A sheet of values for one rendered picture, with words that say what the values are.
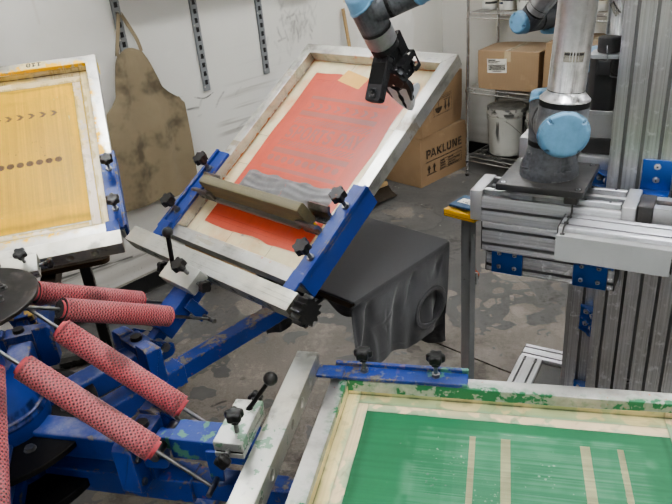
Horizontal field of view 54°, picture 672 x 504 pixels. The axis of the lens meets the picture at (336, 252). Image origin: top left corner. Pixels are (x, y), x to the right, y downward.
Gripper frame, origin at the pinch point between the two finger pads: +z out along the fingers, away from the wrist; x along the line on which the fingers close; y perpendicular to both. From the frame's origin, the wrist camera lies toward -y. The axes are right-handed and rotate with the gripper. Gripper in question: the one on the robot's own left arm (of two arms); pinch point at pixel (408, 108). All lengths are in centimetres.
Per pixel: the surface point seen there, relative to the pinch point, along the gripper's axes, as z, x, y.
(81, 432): -16, 9, -108
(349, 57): 3.0, 35.9, 19.0
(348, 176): 5.7, 9.4, -20.9
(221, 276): -3, 17, -63
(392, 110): 5.7, 10.0, 3.2
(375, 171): 2.2, -1.0, -19.8
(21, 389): -25, 22, -108
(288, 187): 5.2, 25.9, -29.2
